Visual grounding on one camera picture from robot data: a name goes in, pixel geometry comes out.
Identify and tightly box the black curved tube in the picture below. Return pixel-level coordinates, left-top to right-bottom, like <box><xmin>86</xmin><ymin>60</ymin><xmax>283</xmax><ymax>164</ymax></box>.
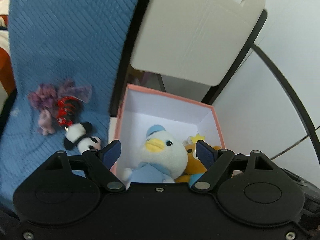
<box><xmin>250</xmin><ymin>44</ymin><xmax>320</xmax><ymax>157</ymax></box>

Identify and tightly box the purple plush toy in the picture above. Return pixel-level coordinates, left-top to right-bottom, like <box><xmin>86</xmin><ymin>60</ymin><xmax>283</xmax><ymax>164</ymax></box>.
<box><xmin>27</xmin><ymin>78</ymin><xmax>93</xmax><ymax>136</ymax></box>

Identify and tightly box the blue quilted mat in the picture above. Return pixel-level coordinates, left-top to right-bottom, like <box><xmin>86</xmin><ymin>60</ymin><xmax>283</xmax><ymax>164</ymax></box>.
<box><xmin>0</xmin><ymin>0</ymin><xmax>148</xmax><ymax>205</ymax></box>

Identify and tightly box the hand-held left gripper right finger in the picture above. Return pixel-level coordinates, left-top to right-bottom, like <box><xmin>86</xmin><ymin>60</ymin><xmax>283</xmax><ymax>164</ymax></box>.
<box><xmin>191</xmin><ymin>140</ymin><xmax>275</xmax><ymax>193</ymax></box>

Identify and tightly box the brown bear plush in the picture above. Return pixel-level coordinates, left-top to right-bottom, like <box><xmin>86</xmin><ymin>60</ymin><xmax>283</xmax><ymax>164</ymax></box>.
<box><xmin>175</xmin><ymin>133</ymin><xmax>223</xmax><ymax>184</ymax></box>

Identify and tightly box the white plastic storage bin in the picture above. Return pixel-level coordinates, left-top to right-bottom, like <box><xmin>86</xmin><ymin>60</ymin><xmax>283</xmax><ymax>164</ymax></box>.
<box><xmin>130</xmin><ymin>0</ymin><xmax>266</xmax><ymax>105</ymax></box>

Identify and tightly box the black straight bar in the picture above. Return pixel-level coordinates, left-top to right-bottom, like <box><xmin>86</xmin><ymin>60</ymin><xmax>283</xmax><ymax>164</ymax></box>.
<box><xmin>202</xmin><ymin>9</ymin><xmax>268</xmax><ymax>106</ymax></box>

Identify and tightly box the white duck plush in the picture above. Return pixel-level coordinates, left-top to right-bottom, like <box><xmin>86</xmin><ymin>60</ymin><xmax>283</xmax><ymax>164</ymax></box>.
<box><xmin>122</xmin><ymin>125</ymin><xmax>188</xmax><ymax>189</ymax></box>

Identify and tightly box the orange white black striped blanket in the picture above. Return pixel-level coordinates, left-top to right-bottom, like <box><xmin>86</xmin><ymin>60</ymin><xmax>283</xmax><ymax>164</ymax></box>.
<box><xmin>0</xmin><ymin>0</ymin><xmax>16</xmax><ymax>100</ymax></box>

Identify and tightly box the red and black toy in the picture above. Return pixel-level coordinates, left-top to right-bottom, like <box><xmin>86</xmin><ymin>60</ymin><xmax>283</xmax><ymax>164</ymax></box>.
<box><xmin>55</xmin><ymin>96</ymin><xmax>82</xmax><ymax>131</ymax></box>

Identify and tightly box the black seat frame edge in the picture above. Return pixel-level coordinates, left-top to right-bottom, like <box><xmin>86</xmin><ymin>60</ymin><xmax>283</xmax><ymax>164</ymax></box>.
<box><xmin>109</xmin><ymin>0</ymin><xmax>158</xmax><ymax>118</ymax></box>

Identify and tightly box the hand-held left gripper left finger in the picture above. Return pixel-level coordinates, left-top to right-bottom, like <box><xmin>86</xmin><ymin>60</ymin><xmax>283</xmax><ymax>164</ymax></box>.
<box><xmin>45</xmin><ymin>140</ymin><xmax>126</xmax><ymax>193</ymax></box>

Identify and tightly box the panda plush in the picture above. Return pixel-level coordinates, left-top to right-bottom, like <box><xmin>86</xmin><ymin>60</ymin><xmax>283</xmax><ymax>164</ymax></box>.
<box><xmin>63</xmin><ymin>121</ymin><xmax>102</xmax><ymax>154</ymax></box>

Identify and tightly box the pink cardboard box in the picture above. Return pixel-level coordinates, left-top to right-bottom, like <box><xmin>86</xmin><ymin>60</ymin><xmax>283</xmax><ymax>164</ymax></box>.
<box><xmin>109</xmin><ymin>84</ymin><xmax>226</xmax><ymax>183</ymax></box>

